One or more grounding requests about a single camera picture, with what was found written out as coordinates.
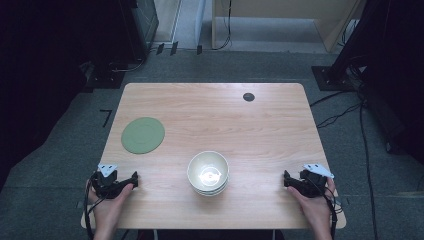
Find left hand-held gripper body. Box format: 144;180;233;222
90;163;134;200

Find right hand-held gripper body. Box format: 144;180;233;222
293;162;335;199

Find person's left hand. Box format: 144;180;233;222
86;179;135;225

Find person's right hand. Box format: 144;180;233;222
287;178;337;227

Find green round plate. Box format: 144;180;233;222
120;116;166;155

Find white ceramic bowl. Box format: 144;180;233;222
192;186;228;197
189;181;230;195
186;150;230;192

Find person's dark clothed legs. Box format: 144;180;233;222
136;229;285;240

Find dark curtain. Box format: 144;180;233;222
0;0;134;191
363;0;424;164

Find black slanted stand column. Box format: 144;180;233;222
328;0;389;84

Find dark glass-front cabinet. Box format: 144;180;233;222
128;0;160;62

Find light wooden furniture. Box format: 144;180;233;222
211;0;365;54

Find white upright panel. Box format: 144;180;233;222
194;0;208;46

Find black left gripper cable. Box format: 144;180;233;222
83;178;101;240

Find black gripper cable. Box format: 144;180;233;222
313;179;343;240
83;178;101;240

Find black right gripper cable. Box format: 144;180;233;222
313;179;343;240

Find long black floor cable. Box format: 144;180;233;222
359;99;380;240

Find black stand base plate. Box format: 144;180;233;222
311;65;355;92
85;62;127;90

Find light floor cable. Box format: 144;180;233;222
110;57;148;73

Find black hanging cable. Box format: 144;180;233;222
213;0;233;51

